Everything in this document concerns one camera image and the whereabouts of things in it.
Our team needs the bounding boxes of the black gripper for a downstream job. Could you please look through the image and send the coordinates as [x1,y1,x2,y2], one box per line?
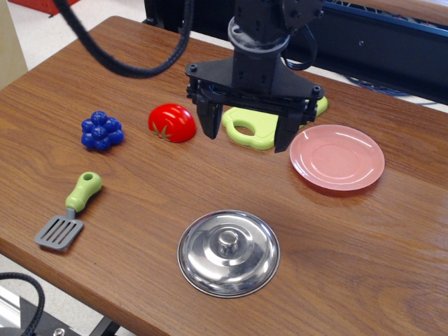
[185,50,324,153]

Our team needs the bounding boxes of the green handled grey spatula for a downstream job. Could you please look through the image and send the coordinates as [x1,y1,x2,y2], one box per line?
[34,171,102,251]

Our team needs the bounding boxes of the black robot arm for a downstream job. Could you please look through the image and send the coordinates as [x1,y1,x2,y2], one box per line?
[185,1,325,152]

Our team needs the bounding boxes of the green plastic cutting board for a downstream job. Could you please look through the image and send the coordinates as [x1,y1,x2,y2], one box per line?
[220,94,329,152]

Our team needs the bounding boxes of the red toy tomato half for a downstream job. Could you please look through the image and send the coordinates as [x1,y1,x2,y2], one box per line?
[148,104,197,143]

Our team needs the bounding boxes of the pink plastic plate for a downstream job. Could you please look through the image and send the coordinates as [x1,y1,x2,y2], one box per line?
[289,125,385,191]

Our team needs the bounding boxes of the steel pot lid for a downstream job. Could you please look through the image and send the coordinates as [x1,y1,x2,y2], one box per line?
[177,210,281,298]

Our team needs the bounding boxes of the blue toy grapes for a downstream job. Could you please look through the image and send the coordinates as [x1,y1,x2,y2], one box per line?
[81,111,125,151]

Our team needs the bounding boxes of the red box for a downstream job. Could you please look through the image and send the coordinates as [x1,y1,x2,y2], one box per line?
[8,0,59,15]

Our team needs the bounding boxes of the black base with screw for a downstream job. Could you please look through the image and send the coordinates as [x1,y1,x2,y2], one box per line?
[1,297,119,336]

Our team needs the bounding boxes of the black braided cable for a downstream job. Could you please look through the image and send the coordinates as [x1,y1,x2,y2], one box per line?
[52,0,194,79]

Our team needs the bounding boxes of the black metal frame rail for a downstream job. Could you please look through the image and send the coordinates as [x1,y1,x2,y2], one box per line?
[143,0,448,105]

